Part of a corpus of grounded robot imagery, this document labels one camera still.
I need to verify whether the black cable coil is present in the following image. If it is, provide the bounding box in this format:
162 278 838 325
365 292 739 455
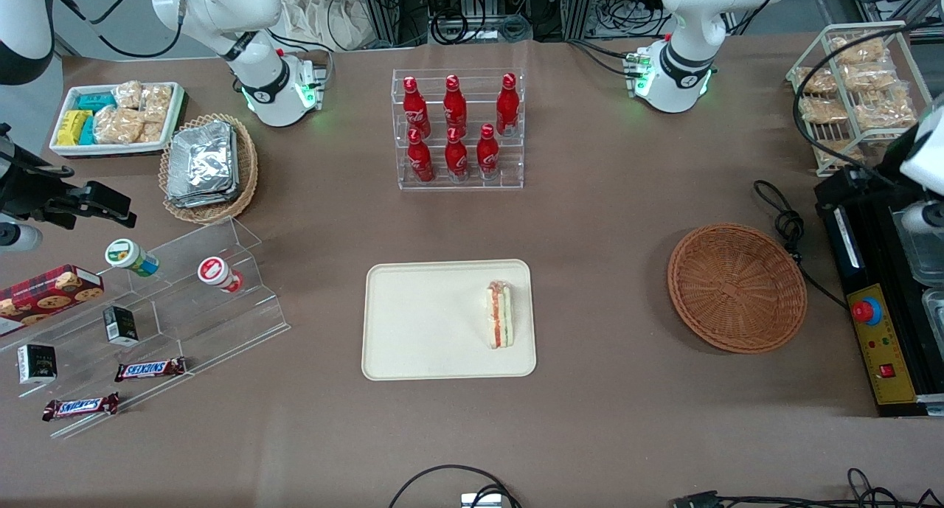
430 10 473 46

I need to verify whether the green-lidded cup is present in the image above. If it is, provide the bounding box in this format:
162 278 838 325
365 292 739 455
104 238 160 278

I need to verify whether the red plaid cookie box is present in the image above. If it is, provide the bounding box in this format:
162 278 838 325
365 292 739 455
0 264 105 338

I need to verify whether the oval tan wicker basket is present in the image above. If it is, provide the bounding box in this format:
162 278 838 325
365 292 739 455
159 113 259 224

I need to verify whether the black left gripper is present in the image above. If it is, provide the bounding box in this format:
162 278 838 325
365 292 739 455
814 163 914 211

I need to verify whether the red-lidded cup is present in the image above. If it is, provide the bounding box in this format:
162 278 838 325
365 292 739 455
197 256 244 293

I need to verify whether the small black box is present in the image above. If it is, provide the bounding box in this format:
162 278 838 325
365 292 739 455
102 305 139 347
16 344 58 385

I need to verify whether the beige cloth bag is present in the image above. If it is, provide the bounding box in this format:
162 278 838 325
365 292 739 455
277 0 377 52

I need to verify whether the cream plastic tray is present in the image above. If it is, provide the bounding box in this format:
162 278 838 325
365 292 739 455
361 259 538 382

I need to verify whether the aluminium frame post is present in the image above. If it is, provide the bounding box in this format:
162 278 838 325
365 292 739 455
562 0 597 41
365 0 403 48

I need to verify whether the black knotted power cable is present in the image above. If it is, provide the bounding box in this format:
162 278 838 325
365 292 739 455
752 180 849 310

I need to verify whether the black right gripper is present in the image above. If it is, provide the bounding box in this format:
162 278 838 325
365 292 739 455
0 150 138 230

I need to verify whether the black cable with connector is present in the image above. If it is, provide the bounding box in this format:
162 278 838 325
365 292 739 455
671 467 944 508

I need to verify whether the black looped cable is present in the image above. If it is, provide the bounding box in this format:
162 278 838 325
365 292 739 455
387 464 524 508

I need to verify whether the Snickers chocolate bar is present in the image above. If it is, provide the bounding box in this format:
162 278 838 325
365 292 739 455
114 357 187 383
42 392 121 422

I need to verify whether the white rectangular snack tray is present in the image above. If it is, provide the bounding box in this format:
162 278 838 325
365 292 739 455
49 81 185 159

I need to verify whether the red cola bottle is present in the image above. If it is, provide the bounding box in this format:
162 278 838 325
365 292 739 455
406 127 435 184
442 73 468 134
476 122 500 179
444 125 470 181
496 72 520 137
402 75 432 139

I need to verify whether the round brown wicker basket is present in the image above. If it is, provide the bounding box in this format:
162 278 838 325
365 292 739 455
667 223 808 355

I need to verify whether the clear acrylic bottle rack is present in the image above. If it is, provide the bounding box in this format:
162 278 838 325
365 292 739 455
391 67 526 192

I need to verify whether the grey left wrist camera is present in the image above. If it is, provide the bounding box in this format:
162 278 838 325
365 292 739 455
901 201 944 233

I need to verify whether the grey cable coil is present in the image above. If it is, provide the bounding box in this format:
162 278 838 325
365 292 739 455
498 14 533 43

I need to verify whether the clear acrylic stepped shelf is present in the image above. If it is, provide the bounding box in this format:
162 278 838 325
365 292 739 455
0 215 292 440

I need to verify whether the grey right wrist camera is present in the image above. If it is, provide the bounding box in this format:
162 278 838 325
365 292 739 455
0 223 43 253

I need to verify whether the white wire rack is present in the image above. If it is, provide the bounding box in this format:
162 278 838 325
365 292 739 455
785 20 934 178

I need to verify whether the yellow snack pack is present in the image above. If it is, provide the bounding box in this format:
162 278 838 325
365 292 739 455
56 110 93 147

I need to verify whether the silver foil packet stack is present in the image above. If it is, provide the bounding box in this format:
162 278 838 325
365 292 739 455
166 121 240 209

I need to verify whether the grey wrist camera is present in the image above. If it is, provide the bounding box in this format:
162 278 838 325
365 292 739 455
0 223 43 253
901 201 944 233

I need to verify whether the clear plastic container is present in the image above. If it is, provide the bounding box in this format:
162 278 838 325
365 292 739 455
922 288 944 339
889 206 944 286

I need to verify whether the black machine with yellow panel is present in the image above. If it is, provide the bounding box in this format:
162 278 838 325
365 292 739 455
820 180 944 418

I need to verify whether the triangular sandwich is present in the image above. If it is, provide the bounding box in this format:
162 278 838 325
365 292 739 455
485 279 515 349

